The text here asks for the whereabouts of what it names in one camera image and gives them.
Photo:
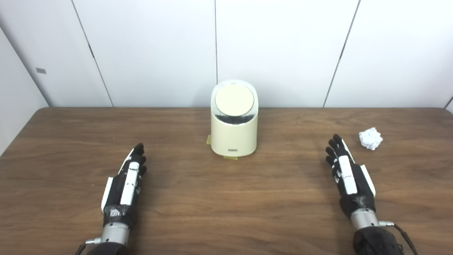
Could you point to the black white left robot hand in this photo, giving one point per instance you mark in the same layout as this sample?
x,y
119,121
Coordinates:
x,y
116,191

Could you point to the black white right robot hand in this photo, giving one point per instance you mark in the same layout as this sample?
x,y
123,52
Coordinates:
x,y
354,187

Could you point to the white paper ball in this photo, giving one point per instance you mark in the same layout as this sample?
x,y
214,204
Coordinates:
x,y
370,138

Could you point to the cream round bin lid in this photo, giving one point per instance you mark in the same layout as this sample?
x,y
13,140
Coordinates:
x,y
234,100

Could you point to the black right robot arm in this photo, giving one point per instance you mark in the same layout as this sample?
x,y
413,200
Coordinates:
x,y
371,237

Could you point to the cream-colored bin body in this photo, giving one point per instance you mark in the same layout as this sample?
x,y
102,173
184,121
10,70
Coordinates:
x,y
233,138

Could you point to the small yellow tape piece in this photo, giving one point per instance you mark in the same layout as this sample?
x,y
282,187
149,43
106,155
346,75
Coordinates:
x,y
208,140

